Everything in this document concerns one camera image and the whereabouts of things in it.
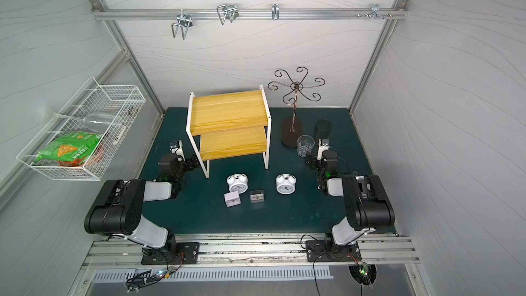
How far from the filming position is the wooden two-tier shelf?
2.36ft

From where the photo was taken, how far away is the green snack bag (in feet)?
1.77

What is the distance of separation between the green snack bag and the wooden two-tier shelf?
10.7 inches

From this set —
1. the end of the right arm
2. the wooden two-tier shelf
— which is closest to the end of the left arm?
the wooden two-tier shelf
